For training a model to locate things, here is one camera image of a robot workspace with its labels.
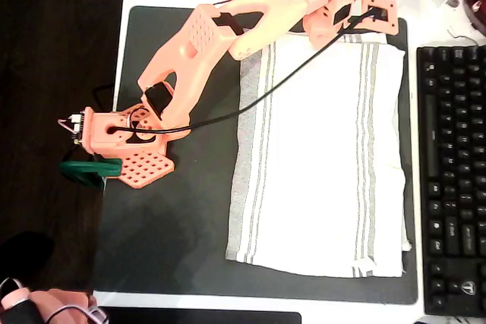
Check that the white striped cloth towel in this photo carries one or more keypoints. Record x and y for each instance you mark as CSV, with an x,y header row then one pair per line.
x,y
315,149

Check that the salmon orange robot arm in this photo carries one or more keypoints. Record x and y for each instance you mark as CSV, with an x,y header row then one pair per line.
x,y
258,9

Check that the person's hand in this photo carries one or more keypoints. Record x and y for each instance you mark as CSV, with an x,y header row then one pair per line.
x,y
60,303

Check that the small grey coin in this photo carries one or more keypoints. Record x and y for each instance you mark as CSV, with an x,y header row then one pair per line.
x,y
452,2

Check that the black keyboard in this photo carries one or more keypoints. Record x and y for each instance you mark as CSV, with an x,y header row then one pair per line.
x,y
452,187

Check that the black desk mat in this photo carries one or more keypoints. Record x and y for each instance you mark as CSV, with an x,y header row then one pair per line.
x,y
171,225

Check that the small controller board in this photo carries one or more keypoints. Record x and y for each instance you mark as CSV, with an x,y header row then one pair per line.
x,y
77,123

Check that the green table clamp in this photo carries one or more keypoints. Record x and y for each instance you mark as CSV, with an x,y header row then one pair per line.
x,y
87,168

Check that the black flat pad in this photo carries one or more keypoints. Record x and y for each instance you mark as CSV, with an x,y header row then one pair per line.
x,y
190,316

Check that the black rounded object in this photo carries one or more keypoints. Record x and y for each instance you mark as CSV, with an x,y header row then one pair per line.
x,y
23,255

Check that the orange camera mount plate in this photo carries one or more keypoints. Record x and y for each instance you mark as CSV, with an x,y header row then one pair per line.
x,y
391,24

